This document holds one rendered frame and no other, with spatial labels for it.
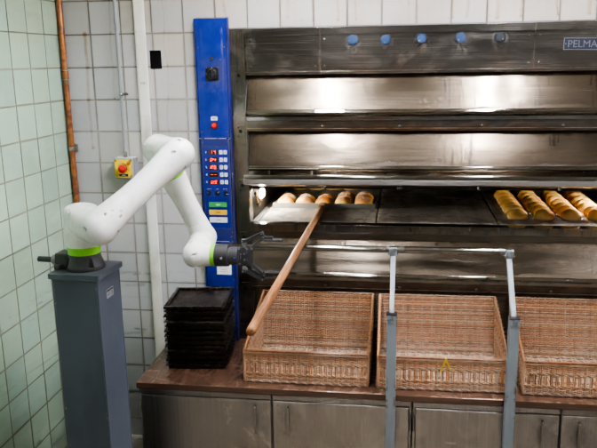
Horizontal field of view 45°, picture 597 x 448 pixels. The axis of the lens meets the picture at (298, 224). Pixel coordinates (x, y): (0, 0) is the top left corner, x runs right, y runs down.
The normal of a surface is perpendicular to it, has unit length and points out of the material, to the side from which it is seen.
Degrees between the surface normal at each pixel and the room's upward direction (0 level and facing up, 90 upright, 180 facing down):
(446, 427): 91
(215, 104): 90
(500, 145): 70
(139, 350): 90
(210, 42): 90
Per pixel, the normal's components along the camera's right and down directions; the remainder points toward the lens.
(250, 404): -0.14, 0.26
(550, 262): -0.14, -0.12
